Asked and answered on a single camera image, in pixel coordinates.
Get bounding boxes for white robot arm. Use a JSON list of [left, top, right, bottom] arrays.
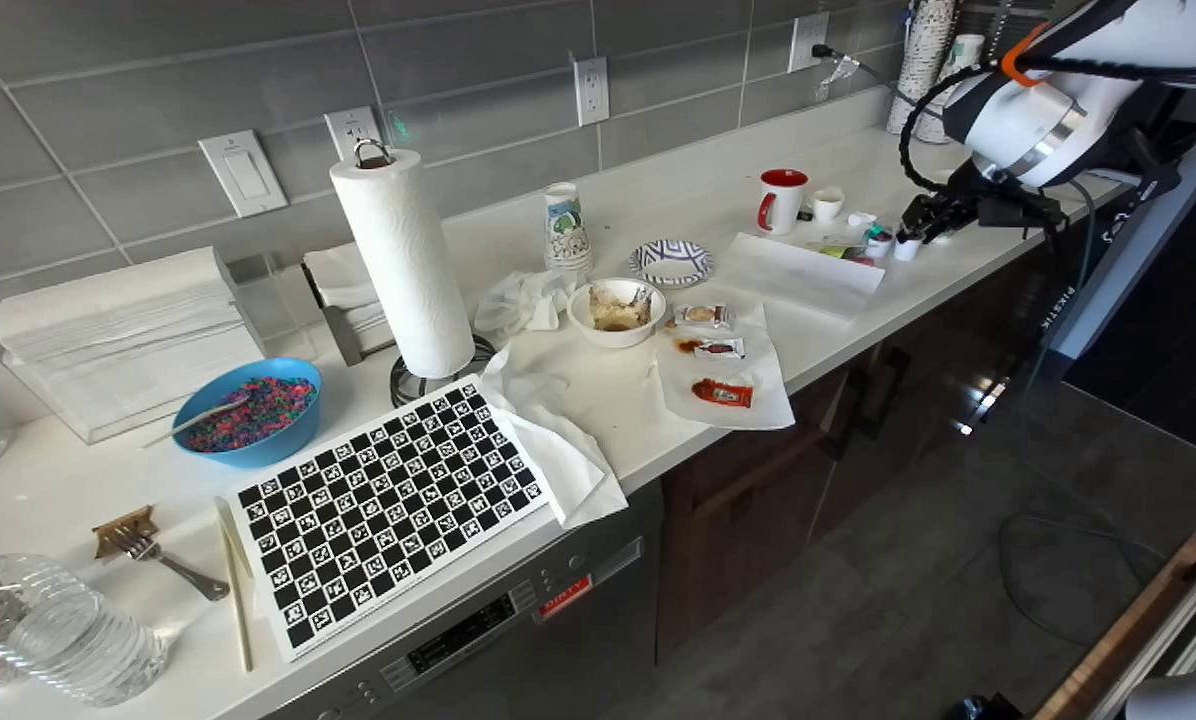
[[898, 0, 1196, 241]]

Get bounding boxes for stainless dishwasher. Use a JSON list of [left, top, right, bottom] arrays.
[[266, 487, 664, 720]]

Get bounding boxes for white bowl with food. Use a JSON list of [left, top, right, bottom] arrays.
[[568, 277, 666, 349]]

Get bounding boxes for crumpled plastic wrap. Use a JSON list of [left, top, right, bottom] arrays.
[[472, 274, 568, 344]]

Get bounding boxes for red ketchup packet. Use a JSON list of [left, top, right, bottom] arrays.
[[690, 375, 754, 407]]

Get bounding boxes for white napkin with ketchup packets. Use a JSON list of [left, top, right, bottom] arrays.
[[654, 295, 795, 433]]

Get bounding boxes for dark wood cabinet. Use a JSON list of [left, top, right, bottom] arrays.
[[654, 231, 1081, 659]]

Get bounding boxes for white red mug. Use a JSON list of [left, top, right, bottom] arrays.
[[754, 168, 809, 236]]

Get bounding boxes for white paper towel roll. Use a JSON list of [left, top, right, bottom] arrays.
[[329, 150, 477, 382]]

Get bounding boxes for napkin holder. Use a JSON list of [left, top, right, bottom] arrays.
[[305, 243, 392, 366]]

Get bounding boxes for small white cup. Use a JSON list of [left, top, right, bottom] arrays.
[[812, 187, 844, 223]]

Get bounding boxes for black white checkerboard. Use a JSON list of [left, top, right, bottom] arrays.
[[233, 385, 545, 658]]

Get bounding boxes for white pod green lid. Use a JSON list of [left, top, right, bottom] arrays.
[[863, 227, 895, 260]]

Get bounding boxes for blue bowl with food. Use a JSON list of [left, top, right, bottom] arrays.
[[173, 356, 322, 470]]

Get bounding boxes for wooden chopstick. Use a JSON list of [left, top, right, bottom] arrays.
[[221, 522, 254, 678]]

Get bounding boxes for stacked paper cups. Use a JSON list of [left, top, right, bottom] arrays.
[[888, 0, 983, 146]]

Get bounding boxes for metal fork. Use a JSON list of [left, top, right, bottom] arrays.
[[129, 536, 227, 600]]

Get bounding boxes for stack of white napkins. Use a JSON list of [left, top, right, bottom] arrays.
[[0, 250, 264, 439]]

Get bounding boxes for white wall outlet middle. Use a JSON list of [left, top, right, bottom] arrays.
[[572, 57, 609, 126]]

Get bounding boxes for white wall outlet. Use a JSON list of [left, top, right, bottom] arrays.
[[322, 107, 379, 162], [572, 57, 609, 126]]

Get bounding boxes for white light switch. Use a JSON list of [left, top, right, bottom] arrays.
[[199, 131, 286, 218]]

